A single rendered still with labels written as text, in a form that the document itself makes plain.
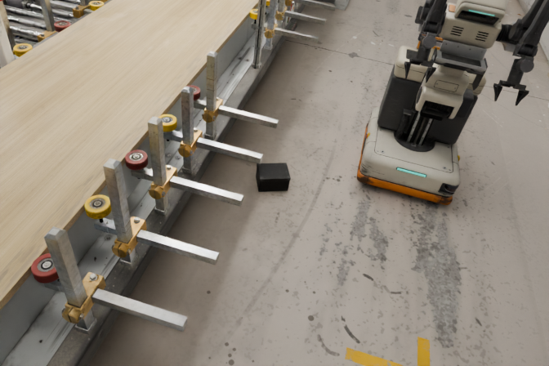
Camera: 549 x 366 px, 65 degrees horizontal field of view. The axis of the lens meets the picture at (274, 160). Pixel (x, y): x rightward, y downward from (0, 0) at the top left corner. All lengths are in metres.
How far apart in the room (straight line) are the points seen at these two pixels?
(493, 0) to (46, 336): 2.28
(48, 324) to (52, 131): 0.70
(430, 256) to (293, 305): 0.91
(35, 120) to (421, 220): 2.23
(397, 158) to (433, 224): 0.48
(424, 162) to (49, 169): 2.15
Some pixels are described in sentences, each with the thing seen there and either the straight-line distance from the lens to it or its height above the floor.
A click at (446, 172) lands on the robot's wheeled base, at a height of 0.28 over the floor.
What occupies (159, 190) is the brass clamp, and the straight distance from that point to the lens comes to 1.60.
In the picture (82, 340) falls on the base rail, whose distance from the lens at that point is 1.48.
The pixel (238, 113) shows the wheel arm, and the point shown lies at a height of 0.85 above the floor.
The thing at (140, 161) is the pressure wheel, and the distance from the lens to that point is 1.64.
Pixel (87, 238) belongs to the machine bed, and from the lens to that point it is 1.74.
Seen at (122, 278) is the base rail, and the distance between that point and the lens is 1.56.
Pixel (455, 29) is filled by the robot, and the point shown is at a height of 1.16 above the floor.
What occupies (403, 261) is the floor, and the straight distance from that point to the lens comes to 2.67.
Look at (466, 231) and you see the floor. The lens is 3.02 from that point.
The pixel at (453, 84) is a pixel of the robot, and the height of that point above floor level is 0.86.
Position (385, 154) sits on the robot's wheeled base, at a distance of 2.86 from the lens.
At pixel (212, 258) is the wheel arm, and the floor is 0.82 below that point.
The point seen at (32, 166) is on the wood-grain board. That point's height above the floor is 0.90.
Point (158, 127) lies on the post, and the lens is 1.44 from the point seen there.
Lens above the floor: 1.99
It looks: 41 degrees down
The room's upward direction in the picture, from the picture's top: 9 degrees clockwise
